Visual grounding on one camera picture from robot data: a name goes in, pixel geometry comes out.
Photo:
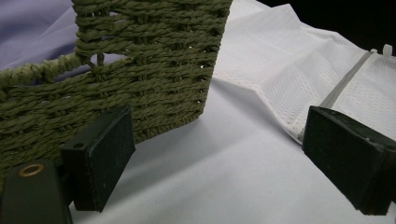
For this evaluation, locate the green woven basket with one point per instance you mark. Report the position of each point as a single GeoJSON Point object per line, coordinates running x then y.
{"type": "Point", "coordinates": [155, 77]}

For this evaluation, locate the white mesh laundry bag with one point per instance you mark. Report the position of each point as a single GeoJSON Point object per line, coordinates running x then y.
{"type": "Point", "coordinates": [280, 62]}

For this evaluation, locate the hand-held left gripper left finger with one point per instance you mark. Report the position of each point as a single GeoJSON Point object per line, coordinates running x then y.
{"type": "Point", "coordinates": [99, 161]}

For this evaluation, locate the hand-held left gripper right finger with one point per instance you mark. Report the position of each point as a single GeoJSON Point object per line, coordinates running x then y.
{"type": "Point", "coordinates": [348, 161]}

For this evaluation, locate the lavender garment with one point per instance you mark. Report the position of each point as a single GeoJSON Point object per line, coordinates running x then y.
{"type": "Point", "coordinates": [31, 31]}

